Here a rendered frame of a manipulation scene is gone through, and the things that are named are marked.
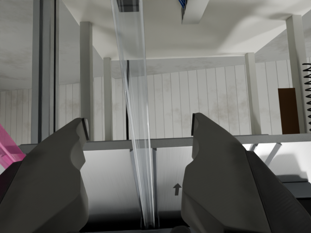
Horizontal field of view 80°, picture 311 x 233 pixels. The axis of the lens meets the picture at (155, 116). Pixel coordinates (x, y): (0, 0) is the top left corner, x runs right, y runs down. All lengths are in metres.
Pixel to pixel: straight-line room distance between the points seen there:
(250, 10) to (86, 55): 0.50
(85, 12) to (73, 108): 3.17
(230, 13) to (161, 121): 2.50
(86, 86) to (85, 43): 0.13
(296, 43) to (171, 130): 2.45
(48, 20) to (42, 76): 0.13
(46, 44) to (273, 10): 0.62
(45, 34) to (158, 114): 2.64
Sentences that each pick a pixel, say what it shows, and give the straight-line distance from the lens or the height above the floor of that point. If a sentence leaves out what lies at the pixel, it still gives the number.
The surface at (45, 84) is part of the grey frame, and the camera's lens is 0.47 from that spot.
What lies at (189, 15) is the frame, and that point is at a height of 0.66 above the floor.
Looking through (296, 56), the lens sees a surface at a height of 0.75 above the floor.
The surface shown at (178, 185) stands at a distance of 0.22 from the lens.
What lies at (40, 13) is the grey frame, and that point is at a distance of 0.55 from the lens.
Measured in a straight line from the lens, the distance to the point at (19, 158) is 0.20.
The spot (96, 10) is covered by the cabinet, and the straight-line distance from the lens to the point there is 0.62.
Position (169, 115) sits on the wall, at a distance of 3.01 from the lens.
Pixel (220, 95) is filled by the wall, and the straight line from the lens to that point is 3.03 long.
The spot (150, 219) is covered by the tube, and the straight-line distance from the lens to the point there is 0.27.
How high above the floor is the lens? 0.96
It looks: 5 degrees down
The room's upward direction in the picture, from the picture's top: 178 degrees clockwise
